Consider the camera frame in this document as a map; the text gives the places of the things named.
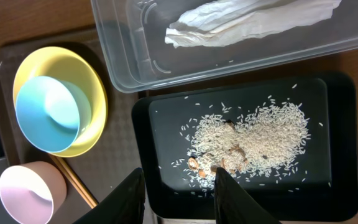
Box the rice and nut scraps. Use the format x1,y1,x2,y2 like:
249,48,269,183
163,90,328,194

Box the clear plastic waste bin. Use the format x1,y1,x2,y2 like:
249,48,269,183
91,0,358,93

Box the pink plastic bowl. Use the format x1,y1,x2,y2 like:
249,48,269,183
0,161,67,224

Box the yellow plastic plate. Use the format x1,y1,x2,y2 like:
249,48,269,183
12,47,108,157

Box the black plastic tray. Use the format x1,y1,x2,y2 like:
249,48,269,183
132,72,358,222

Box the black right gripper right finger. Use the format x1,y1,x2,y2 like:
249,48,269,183
214,167,280,224

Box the white paper napkin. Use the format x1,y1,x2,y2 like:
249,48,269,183
165,0,341,48

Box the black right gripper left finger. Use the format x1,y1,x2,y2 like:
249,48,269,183
74,167,145,224

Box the light blue plastic bowl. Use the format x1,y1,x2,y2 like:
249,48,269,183
15,76,92,153

